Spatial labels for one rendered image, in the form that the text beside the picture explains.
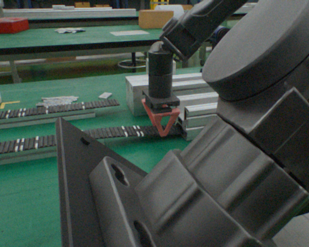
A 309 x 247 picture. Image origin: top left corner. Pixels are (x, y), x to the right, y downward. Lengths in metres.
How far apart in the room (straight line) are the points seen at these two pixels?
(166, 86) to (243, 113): 0.50
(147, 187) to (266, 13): 0.13
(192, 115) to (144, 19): 2.15
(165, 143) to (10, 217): 0.36
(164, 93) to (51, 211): 0.34
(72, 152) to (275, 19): 0.15
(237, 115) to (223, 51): 0.05
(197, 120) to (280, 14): 0.53
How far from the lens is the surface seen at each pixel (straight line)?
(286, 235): 1.33
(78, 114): 0.85
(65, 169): 0.17
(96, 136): 0.66
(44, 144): 0.67
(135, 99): 0.82
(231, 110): 0.17
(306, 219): 1.44
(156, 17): 2.80
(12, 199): 0.59
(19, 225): 0.53
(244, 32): 0.20
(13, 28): 2.71
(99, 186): 0.17
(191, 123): 0.68
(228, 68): 0.17
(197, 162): 0.15
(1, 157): 0.69
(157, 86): 0.64
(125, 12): 4.09
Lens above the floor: 1.12
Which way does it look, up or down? 26 degrees down
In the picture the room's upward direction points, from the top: straight up
